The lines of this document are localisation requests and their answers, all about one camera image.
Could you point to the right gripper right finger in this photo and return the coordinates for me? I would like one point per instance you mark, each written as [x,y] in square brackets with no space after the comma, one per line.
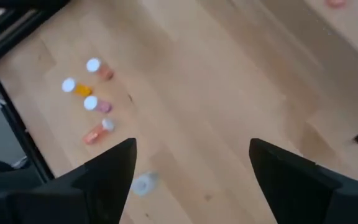
[291,193]

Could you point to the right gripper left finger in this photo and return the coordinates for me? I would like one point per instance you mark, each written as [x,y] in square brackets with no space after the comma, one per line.
[104,186]

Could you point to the pale green pill bottle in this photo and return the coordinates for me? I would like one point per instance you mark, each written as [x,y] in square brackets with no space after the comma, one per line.
[143,183]

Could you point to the pink pill bottle white cap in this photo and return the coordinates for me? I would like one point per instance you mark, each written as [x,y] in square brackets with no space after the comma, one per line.
[99,130]
[93,65]

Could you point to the purple pill bottle white cap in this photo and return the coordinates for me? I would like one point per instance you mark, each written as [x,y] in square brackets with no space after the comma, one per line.
[90,103]

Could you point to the small orange pill bottle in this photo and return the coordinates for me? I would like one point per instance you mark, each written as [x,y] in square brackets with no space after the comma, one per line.
[68,85]

